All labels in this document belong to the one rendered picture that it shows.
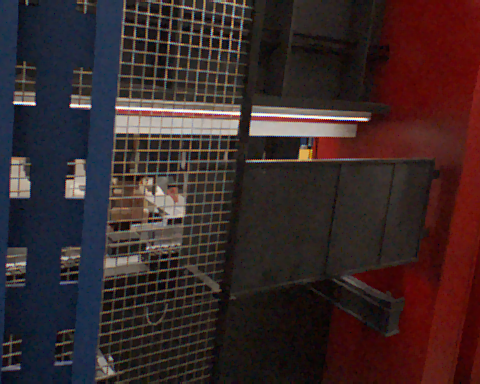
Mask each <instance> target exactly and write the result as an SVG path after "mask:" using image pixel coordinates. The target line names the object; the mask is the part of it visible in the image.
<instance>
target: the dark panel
mask: <svg viewBox="0 0 480 384"><path fill-rule="evenodd" d="M435 163H436V158H434V157H413V158H357V159H301V160H246V168H245V177H244V184H243V193H242V201H241V209H240V217H239V226H238V233H237V241H236V250H235V257H234V266H233V274H232V283H231V290H230V294H231V295H232V296H233V297H235V298H236V297H241V296H246V295H251V294H256V293H260V292H264V291H269V290H273V291H274V290H279V289H284V288H288V287H293V286H298V285H302V284H307V283H312V282H316V281H321V280H326V279H331V278H336V277H340V276H344V275H349V274H354V273H359V272H364V271H374V270H379V269H382V268H387V267H392V266H397V265H402V264H407V263H412V262H417V261H418V255H419V250H420V245H421V239H422V234H423V228H424V223H425V217H426V212H427V207H428V201H429V196H430V190H431V185H432V180H433V174H434V169H435Z"/></svg>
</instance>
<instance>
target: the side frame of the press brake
mask: <svg viewBox="0 0 480 384"><path fill-rule="evenodd" d="M379 44H381V45H387V46H389V47H390V50H389V51H386V50H380V49H378V54H377V55H383V56H388V57H389V60H388V61H382V60H376V67H375V73H374V78H373V85H372V91H371V98H370V102H374V103H380V104H386V105H391V111H390V114H384V113H371V119H370V120H358V126H357V131H356V137H332V136H314V139H313V146H312V154H311V159H357V158H413V157H434V158H436V163H435V169H434V170H440V175H439V179H433V180H432V185H431V190H430V196H429V201H428V207H427V212H426V217H425V223H424V228H428V227H429V234H428V237H422V239H421V245H420V250H419V255H418V261H417V262H412V263H407V264H402V265H397V266H392V267H387V268H382V269H379V270H374V271H364V272H359V273H354V274H349V275H351V276H352V277H354V278H356V279H358V280H360V281H362V282H363V283H365V284H367V285H369V286H371V287H373V288H375V289H376V290H378V291H380V292H382V293H384V294H385V291H388V292H389V293H391V297H392V298H393V299H394V300H396V299H400V298H405V301H404V307H403V311H401V312H400V315H399V321H398V326H397V329H398V330H399V333H397V334H395V335H392V336H389V337H386V338H385V337H383V336H382V335H380V334H379V333H377V332H375V331H374V330H372V329H371V328H369V327H367V326H366V325H364V324H363V323H361V322H359V321H358V320H356V319H355V318H353V317H352V316H351V315H349V314H348V313H346V312H344V311H343V310H341V309H340V308H338V307H336V306H335V305H333V310H332V316H331V323H330V329H329V336H328V341H327V348H326V354H325V358H326V361H325V367H324V374H323V381H322V384H452V383H453V379H454V374H455V369H456V364H457V363H456V359H457V354H458V349H459V344H460V339H461V335H462V330H463V325H464V319H465V314H466V309H467V304H468V299H469V295H470V290H471V285H472V280H473V275H474V270H475V266H474V265H475V260H476V255H477V250H478V245H479V240H480V0H386V4H385V10H384V16H383V22H382V29H381V35H380V42H379Z"/></svg>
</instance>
